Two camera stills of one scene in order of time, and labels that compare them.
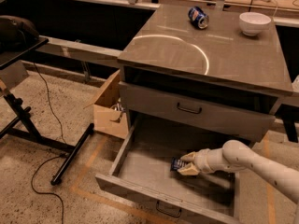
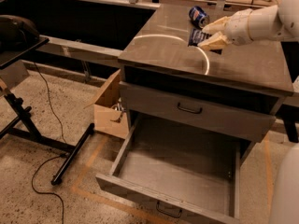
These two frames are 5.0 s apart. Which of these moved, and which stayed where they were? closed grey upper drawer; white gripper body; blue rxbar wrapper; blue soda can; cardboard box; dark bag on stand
Moved: white gripper body; blue rxbar wrapper
Stayed: cardboard box; dark bag on stand; closed grey upper drawer; blue soda can
